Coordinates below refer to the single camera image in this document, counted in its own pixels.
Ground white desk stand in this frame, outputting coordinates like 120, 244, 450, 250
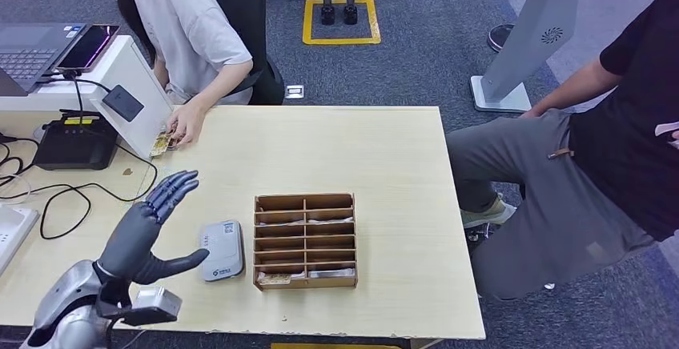
0, 34, 175, 160

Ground yellow floor tape square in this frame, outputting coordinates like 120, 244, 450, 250
302, 0, 383, 46

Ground black cable bundle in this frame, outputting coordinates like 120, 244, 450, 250
0, 130, 42, 191

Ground black smartphone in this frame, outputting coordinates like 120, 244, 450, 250
55, 24, 121, 74

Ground wooden card holder box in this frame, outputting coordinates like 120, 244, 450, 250
252, 193, 359, 292

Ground black office chair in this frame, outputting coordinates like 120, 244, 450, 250
211, 0, 286, 106

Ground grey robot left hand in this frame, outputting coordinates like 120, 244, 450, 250
96, 170, 211, 286

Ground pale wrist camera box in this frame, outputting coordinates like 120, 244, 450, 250
131, 286, 183, 319

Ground person's hand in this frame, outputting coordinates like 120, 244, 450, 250
165, 101, 207, 150
520, 104, 551, 120

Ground person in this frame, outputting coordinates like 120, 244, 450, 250
445, 0, 679, 303
76, 0, 255, 150

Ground white power strip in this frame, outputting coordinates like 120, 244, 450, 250
0, 204, 42, 277

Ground grey card reader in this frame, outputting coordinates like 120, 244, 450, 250
199, 219, 246, 283

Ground grey laptop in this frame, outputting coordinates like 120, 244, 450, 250
0, 22, 86, 98

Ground yellow printed ID card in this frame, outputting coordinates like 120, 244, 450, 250
150, 132, 172, 158

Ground black charger cable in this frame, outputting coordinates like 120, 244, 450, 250
59, 69, 114, 121

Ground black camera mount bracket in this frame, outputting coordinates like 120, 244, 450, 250
95, 279, 182, 328

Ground black desktop device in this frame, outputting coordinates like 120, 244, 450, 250
32, 112, 119, 172

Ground grey kiosk stand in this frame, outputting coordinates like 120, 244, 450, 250
469, 0, 585, 114

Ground round black base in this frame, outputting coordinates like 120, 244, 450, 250
487, 22, 516, 54

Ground black looped cable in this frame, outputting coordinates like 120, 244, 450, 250
38, 143, 159, 241

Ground black square pad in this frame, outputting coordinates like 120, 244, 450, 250
102, 84, 145, 123

